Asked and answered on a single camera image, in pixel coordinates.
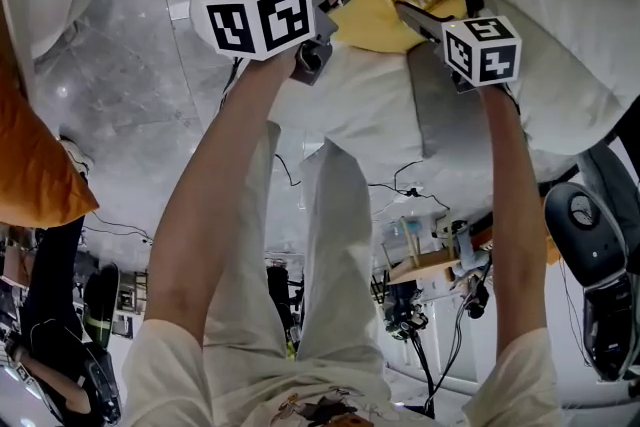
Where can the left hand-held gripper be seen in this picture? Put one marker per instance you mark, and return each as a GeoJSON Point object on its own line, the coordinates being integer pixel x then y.
{"type": "Point", "coordinates": [260, 20]}

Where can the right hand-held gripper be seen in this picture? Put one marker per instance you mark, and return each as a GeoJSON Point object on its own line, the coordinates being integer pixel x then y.
{"type": "Point", "coordinates": [485, 55]}

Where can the white egg-shaped beanbag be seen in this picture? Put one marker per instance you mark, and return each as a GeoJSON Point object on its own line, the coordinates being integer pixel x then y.
{"type": "Point", "coordinates": [550, 40]}

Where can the person's right forearm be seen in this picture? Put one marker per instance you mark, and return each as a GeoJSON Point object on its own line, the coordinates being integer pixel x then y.
{"type": "Point", "coordinates": [515, 215]}

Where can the person's left forearm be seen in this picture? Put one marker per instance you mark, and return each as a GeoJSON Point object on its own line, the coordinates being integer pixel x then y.
{"type": "Point", "coordinates": [215, 195]}

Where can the person's beige trousers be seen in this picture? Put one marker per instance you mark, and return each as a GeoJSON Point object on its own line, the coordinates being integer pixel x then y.
{"type": "Point", "coordinates": [330, 240]}

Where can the dark grey machine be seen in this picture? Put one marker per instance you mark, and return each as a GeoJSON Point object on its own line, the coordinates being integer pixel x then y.
{"type": "Point", "coordinates": [590, 240]}

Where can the orange cushion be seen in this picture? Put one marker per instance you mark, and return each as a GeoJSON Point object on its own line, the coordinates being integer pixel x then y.
{"type": "Point", "coordinates": [35, 165]}

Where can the person's cream t-shirt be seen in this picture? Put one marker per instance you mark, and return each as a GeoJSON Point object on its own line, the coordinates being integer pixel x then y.
{"type": "Point", "coordinates": [190, 375]}

